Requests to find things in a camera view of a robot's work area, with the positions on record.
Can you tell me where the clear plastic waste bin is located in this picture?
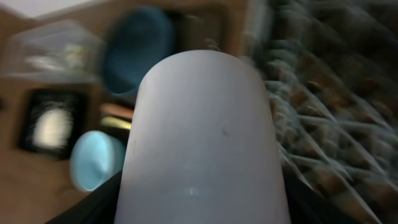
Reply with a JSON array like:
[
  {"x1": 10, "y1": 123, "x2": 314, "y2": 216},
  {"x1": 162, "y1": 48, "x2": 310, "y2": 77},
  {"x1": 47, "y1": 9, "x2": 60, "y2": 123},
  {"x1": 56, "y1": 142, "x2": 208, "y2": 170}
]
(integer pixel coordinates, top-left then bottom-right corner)
[{"x1": 1, "y1": 20, "x2": 104, "y2": 83}]

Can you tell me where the dark brown serving tray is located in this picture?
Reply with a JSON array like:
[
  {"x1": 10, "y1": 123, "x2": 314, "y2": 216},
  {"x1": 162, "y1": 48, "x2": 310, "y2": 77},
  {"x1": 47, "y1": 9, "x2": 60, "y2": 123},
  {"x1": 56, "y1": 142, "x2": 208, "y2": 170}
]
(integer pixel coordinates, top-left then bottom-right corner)
[{"x1": 93, "y1": 2, "x2": 246, "y2": 150}]

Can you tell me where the dark blue plate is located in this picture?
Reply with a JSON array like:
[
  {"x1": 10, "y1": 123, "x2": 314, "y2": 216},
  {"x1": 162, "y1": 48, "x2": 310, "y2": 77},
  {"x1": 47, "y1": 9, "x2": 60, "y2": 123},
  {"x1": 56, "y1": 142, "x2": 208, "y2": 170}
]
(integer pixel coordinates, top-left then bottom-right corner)
[{"x1": 100, "y1": 6, "x2": 175, "y2": 97}]

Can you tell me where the black food waste tray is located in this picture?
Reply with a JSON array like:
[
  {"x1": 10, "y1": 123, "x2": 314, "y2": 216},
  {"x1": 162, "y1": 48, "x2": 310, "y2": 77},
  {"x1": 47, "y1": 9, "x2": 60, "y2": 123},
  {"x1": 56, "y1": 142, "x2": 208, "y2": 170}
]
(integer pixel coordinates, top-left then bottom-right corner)
[{"x1": 17, "y1": 89, "x2": 88, "y2": 161}]

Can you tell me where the orange carrot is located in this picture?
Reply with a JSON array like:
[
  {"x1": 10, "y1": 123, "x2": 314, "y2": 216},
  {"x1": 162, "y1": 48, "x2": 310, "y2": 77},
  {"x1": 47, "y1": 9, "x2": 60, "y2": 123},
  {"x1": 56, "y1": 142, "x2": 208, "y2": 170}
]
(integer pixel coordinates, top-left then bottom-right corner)
[{"x1": 99, "y1": 103, "x2": 134, "y2": 120}]

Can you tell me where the white rice pile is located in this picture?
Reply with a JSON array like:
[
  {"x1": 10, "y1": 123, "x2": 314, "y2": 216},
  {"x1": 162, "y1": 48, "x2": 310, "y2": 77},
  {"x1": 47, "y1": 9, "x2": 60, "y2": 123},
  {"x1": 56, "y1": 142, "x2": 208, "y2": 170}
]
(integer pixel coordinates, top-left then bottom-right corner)
[{"x1": 32, "y1": 108, "x2": 73, "y2": 150}]

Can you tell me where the pink plastic cup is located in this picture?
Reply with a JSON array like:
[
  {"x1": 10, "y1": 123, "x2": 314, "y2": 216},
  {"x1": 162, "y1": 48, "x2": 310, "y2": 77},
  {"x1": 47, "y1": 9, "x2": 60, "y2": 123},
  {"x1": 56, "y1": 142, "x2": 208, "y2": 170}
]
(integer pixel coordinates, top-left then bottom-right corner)
[{"x1": 114, "y1": 50, "x2": 290, "y2": 224}]

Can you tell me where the grey dishwasher rack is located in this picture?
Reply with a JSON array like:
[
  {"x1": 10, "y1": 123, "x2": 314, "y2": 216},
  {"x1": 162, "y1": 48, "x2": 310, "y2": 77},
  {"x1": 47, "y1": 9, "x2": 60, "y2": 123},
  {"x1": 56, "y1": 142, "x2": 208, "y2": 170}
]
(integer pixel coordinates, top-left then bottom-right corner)
[{"x1": 245, "y1": 0, "x2": 397, "y2": 223}]

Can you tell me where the yellow plastic spoon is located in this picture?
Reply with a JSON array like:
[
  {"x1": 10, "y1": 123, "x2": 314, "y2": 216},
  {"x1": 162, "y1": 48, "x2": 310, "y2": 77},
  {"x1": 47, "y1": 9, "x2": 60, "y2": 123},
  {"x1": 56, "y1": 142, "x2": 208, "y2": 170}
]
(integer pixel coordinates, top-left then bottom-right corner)
[{"x1": 100, "y1": 116, "x2": 131, "y2": 130}]

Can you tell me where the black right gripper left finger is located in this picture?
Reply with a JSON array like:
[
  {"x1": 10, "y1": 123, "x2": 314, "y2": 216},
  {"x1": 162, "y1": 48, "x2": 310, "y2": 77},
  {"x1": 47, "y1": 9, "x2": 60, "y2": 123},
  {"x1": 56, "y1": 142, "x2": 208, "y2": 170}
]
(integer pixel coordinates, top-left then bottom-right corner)
[{"x1": 46, "y1": 171, "x2": 122, "y2": 224}]

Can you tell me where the light blue bowl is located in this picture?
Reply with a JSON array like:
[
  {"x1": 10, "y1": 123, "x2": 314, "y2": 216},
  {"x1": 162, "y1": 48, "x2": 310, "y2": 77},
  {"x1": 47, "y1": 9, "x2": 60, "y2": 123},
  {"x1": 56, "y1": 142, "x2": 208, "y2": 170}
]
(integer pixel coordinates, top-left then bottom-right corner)
[{"x1": 70, "y1": 131, "x2": 126, "y2": 192}]

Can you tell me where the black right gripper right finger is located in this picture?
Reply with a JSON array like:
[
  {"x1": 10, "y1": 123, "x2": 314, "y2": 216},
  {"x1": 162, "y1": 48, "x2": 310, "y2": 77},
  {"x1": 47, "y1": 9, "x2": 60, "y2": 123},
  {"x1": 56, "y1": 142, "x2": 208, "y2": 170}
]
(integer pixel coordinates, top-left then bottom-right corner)
[{"x1": 283, "y1": 171, "x2": 358, "y2": 224}]

